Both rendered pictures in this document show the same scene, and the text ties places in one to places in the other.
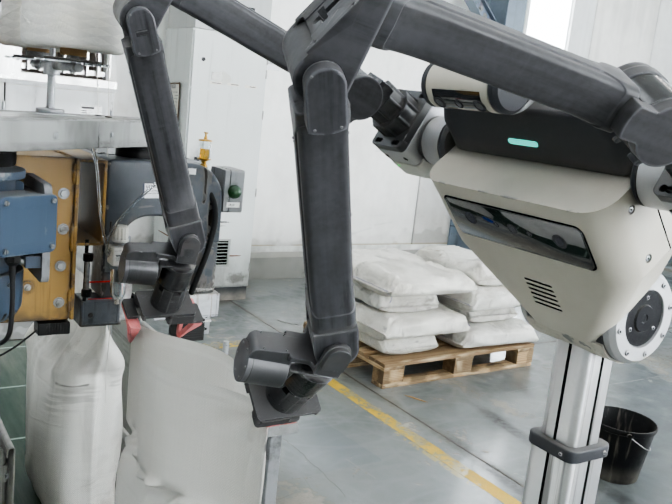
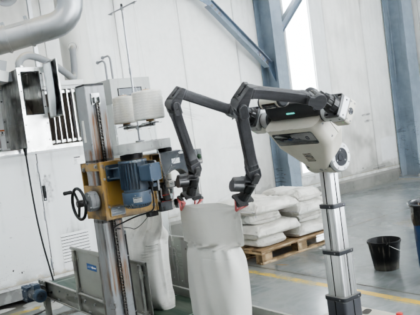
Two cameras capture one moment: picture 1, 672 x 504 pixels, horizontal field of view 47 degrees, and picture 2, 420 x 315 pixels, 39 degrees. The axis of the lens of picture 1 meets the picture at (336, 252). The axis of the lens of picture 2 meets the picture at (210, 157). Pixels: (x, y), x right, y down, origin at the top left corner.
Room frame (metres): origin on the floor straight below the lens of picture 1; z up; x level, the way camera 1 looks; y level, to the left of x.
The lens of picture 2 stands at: (-1.87, 0.31, 1.45)
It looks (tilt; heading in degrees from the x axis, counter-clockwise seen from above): 3 degrees down; 358
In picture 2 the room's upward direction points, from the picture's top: 7 degrees counter-clockwise
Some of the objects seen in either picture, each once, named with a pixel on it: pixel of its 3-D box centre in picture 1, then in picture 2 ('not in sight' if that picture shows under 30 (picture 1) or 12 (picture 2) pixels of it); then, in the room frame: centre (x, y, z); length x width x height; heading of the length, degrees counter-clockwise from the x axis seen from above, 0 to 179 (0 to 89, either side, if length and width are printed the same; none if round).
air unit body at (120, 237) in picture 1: (120, 264); (170, 187); (1.45, 0.41, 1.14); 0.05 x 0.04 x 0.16; 124
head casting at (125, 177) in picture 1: (140, 211); (166, 172); (1.66, 0.43, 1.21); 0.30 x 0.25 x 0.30; 34
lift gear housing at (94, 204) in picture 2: not in sight; (91, 201); (1.32, 0.84, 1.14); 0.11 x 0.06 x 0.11; 34
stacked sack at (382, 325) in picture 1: (407, 317); (266, 226); (4.31, -0.45, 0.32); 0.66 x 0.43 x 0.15; 126
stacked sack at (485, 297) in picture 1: (484, 292); (303, 205); (4.66, -0.94, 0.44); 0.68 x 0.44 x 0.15; 124
